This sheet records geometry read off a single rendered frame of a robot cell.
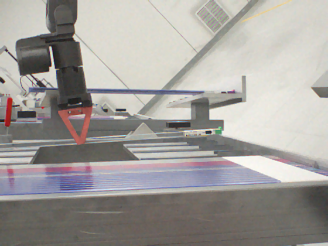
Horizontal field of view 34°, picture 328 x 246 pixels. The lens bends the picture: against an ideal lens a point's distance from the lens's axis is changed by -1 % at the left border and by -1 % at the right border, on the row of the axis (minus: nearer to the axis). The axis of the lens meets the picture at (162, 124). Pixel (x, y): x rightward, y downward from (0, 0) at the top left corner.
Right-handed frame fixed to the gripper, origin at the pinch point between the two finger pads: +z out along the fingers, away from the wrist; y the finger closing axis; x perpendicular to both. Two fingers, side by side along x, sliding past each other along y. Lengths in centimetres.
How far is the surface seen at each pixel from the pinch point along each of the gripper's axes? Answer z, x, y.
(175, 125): 0.7, 21.5, -8.7
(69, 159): 4.4, -2.7, -8.4
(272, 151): 3.7, 27.9, 32.9
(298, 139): 31, 117, -163
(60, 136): 4, -6, -85
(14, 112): -6, -23, -118
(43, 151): 2.0, -8.0, -8.4
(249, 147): 4.1, 27.9, 22.1
